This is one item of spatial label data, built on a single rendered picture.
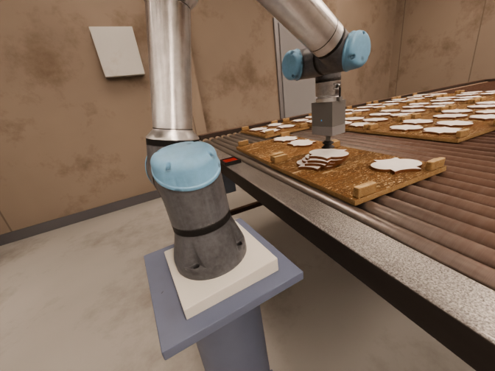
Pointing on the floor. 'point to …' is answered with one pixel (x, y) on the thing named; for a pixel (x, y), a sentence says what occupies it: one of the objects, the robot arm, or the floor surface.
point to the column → (218, 315)
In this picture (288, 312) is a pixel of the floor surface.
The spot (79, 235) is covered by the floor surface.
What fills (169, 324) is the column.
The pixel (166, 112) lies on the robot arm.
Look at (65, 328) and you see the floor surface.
